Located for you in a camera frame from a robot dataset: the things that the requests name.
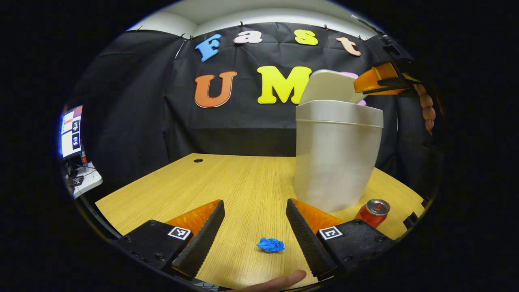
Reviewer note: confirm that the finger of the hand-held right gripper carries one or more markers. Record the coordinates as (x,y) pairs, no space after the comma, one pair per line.
(373,79)

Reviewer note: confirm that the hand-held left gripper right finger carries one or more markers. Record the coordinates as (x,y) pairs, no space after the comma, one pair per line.
(304,239)

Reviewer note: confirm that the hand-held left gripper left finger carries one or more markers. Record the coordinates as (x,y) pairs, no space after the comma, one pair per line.
(204,239)

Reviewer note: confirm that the blue paper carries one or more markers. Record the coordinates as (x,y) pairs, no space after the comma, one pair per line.
(270,245)

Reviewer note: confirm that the red pop can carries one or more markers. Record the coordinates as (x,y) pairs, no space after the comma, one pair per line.
(371,215)

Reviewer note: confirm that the white desktop garbage bin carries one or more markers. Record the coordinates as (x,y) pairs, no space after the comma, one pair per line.
(336,158)

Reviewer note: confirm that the wooden desktop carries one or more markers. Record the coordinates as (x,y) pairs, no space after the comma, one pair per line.
(243,190)

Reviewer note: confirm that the white side table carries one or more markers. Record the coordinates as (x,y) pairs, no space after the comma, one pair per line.
(91,180)

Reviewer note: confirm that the black backdrop cloth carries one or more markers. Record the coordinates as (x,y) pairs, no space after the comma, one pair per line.
(134,121)

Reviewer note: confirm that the computer monitor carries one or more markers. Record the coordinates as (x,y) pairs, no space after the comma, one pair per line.
(72,132)

